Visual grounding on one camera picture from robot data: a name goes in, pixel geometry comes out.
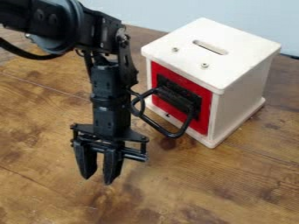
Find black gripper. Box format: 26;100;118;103
70;123;150;185

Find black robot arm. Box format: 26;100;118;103
0;0;149;184

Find red drawer front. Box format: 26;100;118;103
151;62;213;135

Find white wooden box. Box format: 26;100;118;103
142;17;281;148

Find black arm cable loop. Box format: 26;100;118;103
127;88;147;118

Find black metal drawer handle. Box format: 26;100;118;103
131;85;201;139

